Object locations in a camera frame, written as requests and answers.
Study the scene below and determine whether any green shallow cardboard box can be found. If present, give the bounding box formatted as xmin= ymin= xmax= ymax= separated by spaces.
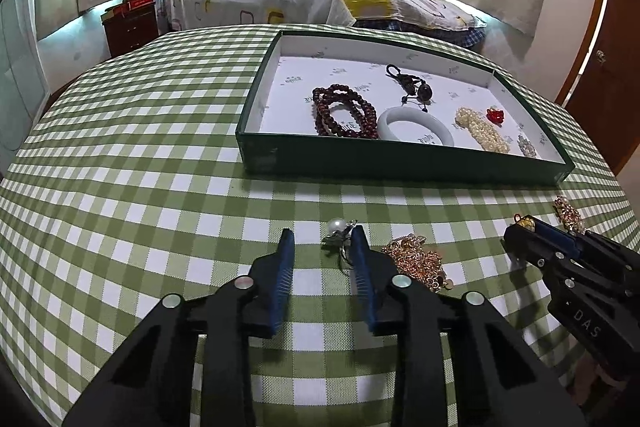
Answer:
xmin=235 ymin=31 xmax=577 ymax=185

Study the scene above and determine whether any white pearl necklace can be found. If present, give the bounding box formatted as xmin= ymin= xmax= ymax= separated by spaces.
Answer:
xmin=454 ymin=106 xmax=512 ymax=155

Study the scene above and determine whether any green checked tablecloth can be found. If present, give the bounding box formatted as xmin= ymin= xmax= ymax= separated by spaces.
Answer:
xmin=0 ymin=23 xmax=633 ymax=427

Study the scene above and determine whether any gold chain necklace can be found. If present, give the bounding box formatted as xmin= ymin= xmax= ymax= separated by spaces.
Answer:
xmin=381 ymin=234 xmax=453 ymax=293

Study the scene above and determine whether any dark wooden nightstand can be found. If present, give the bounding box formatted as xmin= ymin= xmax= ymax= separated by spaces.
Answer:
xmin=101 ymin=2 xmax=160 ymax=58

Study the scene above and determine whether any silver pearl brooch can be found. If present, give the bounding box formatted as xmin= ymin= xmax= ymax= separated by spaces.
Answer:
xmin=321 ymin=217 xmax=360 ymax=270

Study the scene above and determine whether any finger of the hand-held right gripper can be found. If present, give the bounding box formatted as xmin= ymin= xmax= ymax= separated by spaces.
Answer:
xmin=531 ymin=219 xmax=640 ymax=279
xmin=501 ymin=225 xmax=634 ymax=309

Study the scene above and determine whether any silver rhinestone brooch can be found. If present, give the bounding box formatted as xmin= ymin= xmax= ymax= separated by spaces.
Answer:
xmin=515 ymin=134 xmax=538 ymax=158

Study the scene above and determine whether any blue plaid bed skirt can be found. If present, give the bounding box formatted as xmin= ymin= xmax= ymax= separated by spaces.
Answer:
xmin=350 ymin=17 xmax=488 ymax=52

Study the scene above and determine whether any brown wooden door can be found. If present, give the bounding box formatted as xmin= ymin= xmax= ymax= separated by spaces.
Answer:
xmin=555 ymin=0 xmax=640 ymax=178

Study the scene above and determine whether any gold rhinestone brooch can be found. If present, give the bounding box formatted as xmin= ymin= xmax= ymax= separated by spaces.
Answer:
xmin=552 ymin=196 xmax=586 ymax=235

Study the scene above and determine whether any white jade bangle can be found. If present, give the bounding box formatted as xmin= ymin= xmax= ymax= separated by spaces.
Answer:
xmin=376 ymin=105 xmax=456 ymax=148

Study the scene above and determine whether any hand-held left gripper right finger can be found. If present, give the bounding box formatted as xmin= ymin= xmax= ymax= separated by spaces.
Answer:
xmin=348 ymin=227 xmax=586 ymax=427

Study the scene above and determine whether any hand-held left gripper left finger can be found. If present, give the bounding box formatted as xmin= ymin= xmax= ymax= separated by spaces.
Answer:
xmin=62 ymin=228 xmax=296 ymax=427

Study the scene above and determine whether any glass wardrobe door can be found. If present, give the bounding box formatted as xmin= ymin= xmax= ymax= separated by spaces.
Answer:
xmin=0 ymin=0 xmax=51 ymax=158

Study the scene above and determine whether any black cord bead pendant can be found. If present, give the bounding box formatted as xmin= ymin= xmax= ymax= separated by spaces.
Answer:
xmin=385 ymin=63 xmax=435 ymax=112

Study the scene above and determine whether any dark red bead bracelet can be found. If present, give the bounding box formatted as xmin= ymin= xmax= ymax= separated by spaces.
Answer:
xmin=311 ymin=84 xmax=381 ymax=140

